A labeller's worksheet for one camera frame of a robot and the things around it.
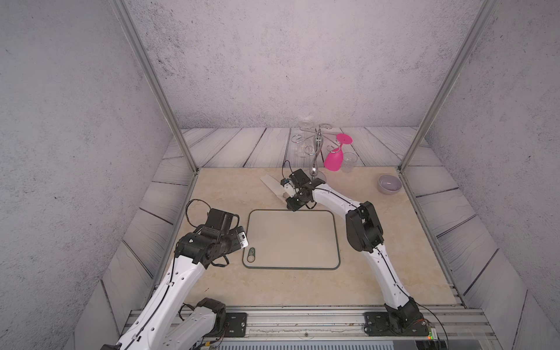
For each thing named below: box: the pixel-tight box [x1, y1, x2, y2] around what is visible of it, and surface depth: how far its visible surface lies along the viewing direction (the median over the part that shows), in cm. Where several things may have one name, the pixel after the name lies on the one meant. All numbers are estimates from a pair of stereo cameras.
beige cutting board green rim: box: [242, 209, 341, 270], surface depth 92 cm
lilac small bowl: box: [376, 174, 403, 195], surface depth 110 cm
